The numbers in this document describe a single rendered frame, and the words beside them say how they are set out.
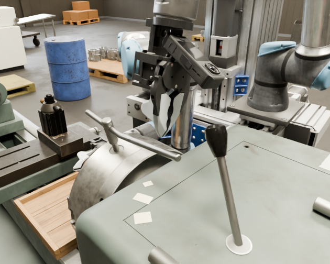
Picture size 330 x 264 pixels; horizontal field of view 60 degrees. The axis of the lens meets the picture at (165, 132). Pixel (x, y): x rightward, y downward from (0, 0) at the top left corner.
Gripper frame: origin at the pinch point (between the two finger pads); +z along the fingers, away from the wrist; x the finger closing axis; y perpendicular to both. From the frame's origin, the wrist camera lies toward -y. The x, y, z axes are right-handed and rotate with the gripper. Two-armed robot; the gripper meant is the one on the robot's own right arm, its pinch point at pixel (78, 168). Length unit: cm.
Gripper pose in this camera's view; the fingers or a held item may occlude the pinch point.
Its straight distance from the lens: 91.2
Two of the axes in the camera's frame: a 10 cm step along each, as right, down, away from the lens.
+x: 0.0, -8.9, -4.6
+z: -7.0, 3.3, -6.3
